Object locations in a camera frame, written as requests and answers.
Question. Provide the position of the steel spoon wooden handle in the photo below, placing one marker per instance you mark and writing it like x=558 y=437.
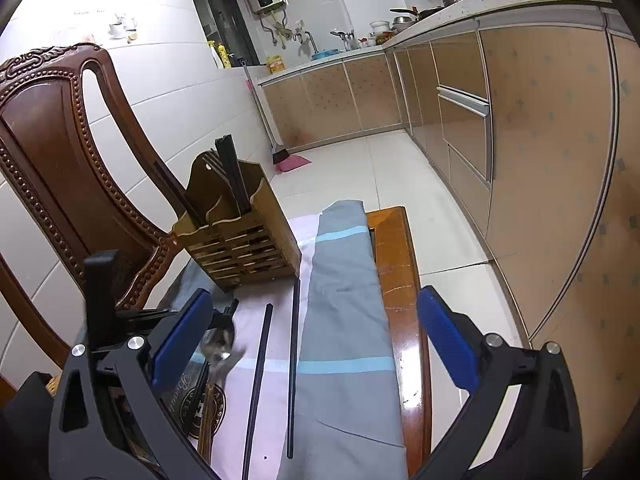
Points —
x=217 y=349

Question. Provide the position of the yellow box on counter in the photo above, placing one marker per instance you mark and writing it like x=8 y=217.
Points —
x=275 y=64

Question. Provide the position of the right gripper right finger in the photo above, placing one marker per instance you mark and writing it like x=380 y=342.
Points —
x=543 y=439

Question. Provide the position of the kitchen base cabinets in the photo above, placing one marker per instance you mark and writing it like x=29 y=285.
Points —
x=513 y=140

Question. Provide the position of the broom with pink dustpan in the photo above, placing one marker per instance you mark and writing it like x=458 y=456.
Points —
x=283 y=160

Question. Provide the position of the white bowl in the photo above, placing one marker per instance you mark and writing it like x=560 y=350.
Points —
x=379 y=27

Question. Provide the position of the steel fork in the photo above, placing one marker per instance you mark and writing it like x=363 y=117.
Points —
x=214 y=163

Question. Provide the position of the wooden utensil holder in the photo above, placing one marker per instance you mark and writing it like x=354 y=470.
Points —
x=237 y=248

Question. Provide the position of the yellow bottle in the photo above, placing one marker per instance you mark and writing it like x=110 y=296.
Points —
x=224 y=56

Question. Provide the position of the sink faucet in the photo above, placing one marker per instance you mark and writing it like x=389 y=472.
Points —
x=307 y=45

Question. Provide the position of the carved wooden chair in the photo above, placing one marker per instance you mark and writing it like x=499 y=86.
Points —
x=50 y=160

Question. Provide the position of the black chopstick beside spoon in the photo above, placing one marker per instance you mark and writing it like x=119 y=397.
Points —
x=228 y=314

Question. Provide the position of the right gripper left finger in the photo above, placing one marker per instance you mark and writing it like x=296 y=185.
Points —
x=109 y=418

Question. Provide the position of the blue basin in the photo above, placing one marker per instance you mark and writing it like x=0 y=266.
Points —
x=325 y=54

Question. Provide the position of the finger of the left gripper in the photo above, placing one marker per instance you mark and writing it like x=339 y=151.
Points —
x=106 y=282

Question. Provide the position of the grey pink checked cloth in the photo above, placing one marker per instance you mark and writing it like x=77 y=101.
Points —
x=347 y=409

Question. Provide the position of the small wooden table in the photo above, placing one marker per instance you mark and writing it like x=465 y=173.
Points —
x=399 y=280

